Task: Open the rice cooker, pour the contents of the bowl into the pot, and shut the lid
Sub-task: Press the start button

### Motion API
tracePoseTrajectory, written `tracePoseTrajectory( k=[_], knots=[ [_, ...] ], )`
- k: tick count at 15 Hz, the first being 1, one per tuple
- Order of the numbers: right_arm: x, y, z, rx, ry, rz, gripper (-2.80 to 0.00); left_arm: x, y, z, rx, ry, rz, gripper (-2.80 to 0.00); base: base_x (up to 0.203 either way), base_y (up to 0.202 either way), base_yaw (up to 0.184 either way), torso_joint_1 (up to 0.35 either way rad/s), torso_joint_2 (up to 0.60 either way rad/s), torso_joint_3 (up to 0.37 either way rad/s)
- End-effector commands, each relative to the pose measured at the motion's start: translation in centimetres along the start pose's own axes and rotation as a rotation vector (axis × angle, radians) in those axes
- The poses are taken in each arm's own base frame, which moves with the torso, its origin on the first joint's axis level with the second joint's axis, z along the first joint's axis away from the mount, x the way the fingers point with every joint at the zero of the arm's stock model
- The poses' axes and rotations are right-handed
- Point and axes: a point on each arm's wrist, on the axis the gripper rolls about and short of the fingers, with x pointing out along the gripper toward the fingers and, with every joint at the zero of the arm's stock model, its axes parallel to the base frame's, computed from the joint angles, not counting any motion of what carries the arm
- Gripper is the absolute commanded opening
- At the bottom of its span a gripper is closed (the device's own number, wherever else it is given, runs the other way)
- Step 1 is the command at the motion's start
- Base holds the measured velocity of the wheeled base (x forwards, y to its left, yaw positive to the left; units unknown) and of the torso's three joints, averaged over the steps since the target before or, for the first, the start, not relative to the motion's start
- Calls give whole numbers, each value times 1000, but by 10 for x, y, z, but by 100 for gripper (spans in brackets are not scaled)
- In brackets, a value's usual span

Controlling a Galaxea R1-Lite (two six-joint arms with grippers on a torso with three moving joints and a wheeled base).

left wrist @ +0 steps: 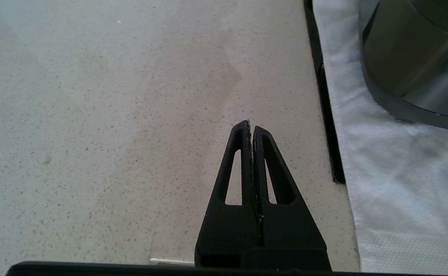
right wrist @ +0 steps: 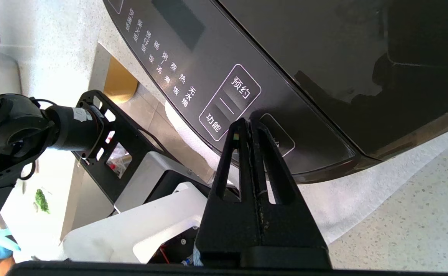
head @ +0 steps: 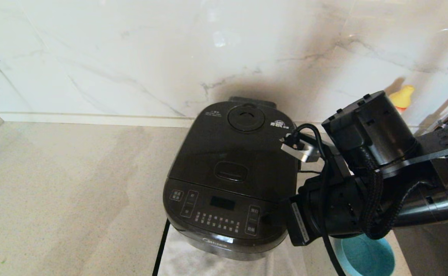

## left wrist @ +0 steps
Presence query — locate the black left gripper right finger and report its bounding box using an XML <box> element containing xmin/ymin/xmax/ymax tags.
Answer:
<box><xmin>252</xmin><ymin>125</ymin><xmax>332</xmax><ymax>271</ymax></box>

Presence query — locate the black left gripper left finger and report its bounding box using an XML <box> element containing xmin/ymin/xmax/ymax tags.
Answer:
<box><xmin>194</xmin><ymin>120</ymin><xmax>263</xmax><ymax>268</ymax></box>

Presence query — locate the black rice cooker base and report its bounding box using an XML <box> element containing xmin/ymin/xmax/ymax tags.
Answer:
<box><xmin>358</xmin><ymin>0</ymin><xmax>448</xmax><ymax>133</ymax></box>

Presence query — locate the white translucent mat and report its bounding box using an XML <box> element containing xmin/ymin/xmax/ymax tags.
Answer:
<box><xmin>312</xmin><ymin>0</ymin><xmax>448</xmax><ymax>274</ymax></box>

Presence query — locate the black strip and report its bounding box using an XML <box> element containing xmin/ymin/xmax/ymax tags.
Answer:
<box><xmin>303</xmin><ymin>0</ymin><xmax>346</xmax><ymax>185</ymax></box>

